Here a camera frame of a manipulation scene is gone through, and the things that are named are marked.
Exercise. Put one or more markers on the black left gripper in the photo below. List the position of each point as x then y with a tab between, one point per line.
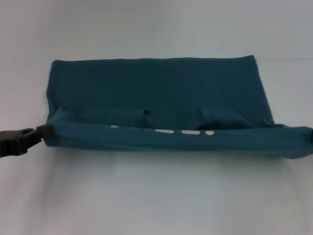
11	144

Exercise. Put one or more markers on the blue teal shirt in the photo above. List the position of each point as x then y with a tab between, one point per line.
159	98

